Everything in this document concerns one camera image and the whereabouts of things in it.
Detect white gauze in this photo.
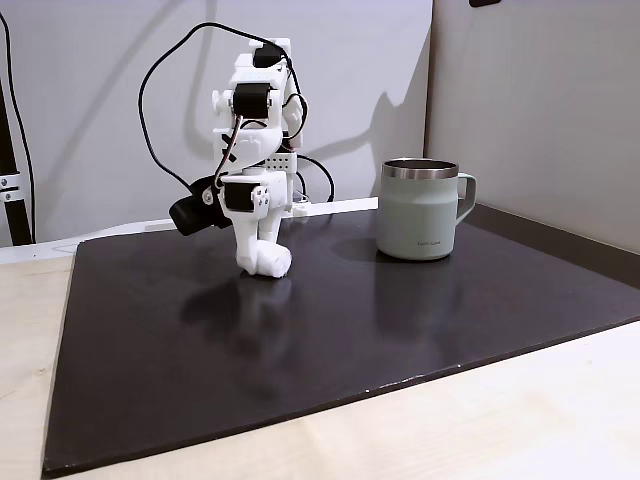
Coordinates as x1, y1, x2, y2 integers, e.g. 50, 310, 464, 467
248, 240, 293, 279

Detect long black camera cable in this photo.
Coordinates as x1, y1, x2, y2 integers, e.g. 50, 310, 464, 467
137, 21, 304, 195

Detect striped servo wire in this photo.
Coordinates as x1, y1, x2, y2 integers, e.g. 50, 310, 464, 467
213, 115, 247, 187

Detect black oval gripper camera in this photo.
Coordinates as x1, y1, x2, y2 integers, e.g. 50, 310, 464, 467
167, 174, 227, 237

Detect black stand with white bracket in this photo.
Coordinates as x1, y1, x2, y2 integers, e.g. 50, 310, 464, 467
0, 74, 35, 247

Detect sage green steel-rimmed mug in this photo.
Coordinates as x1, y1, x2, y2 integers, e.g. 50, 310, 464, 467
375, 157, 479, 262

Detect black cables behind arm base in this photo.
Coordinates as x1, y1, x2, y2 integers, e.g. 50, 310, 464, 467
295, 153, 336, 204

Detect black table mat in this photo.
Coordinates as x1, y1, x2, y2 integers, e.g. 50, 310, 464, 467
40, 202, 640, 476

